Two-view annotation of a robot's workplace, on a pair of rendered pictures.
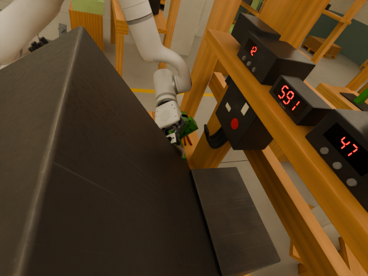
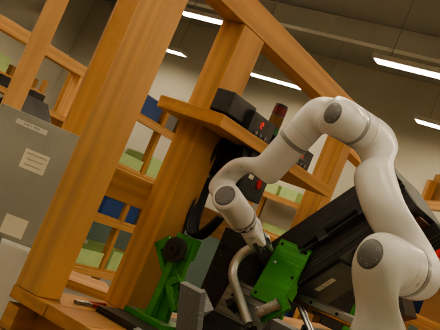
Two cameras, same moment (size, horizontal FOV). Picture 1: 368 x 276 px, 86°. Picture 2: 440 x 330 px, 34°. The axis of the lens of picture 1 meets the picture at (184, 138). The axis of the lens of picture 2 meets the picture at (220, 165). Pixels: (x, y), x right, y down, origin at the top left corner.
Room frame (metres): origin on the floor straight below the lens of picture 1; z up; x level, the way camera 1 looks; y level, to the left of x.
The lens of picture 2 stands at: (1.74, 1.96, 1.24)
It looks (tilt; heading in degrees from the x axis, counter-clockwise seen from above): 4 degrees up; 242
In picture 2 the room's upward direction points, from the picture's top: 23 degrees clockwise
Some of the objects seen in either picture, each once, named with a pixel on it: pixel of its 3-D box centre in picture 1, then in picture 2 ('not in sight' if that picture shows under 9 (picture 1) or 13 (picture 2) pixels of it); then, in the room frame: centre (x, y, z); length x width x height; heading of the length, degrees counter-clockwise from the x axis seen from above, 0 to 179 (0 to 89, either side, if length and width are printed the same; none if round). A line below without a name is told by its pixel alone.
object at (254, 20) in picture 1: (253, 34); (234, 108); (0.70, -0.08, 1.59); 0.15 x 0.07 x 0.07; 29
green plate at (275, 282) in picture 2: not in sight; (285, 274); (0.38, 0.06, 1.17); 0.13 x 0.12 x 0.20; 29
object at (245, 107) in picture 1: (248, 114); (241, 173); (0.54, -0.16, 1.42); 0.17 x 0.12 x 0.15; 29
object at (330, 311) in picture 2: not in sight; (307, 301); (0.22, 0.02, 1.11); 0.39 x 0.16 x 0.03; 119
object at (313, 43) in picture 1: (321, 47); not in sight; (9.16, -3.69, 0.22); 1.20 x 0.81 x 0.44; 125
